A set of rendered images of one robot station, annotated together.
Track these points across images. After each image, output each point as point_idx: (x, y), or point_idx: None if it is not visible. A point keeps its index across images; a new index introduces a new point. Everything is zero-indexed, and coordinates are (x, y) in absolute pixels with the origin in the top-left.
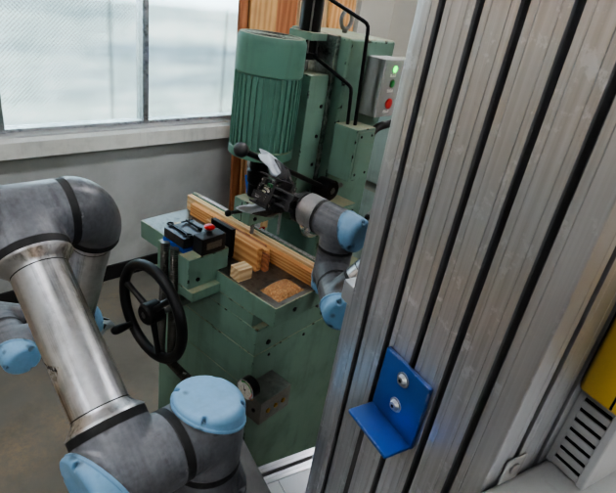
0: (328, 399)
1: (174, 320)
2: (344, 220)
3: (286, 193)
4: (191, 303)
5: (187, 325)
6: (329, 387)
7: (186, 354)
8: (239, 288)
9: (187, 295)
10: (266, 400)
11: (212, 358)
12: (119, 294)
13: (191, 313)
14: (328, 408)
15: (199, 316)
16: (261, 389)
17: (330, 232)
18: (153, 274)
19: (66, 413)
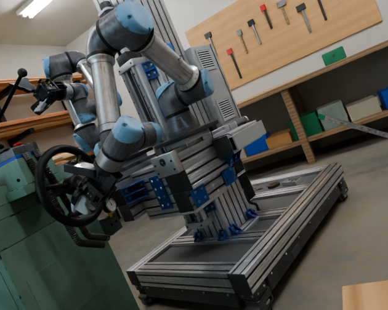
0: (152, 99)
1: (92, 162)
2: (79, 83)
3: (58, 81)
4: (36, 224)
5: (44, 249)
6: (149, 95)
7: (60, 277)
8: (57, 168)
9: (61, 176)
10: (111, 212)
11: (75, 243)
12: (48, 200)
13: (41, 233)
14: (163, 79)
15: (48, 225)
16: (103, 216)
17: (81, 88)
18: (64, 146)
19: (190, 69)
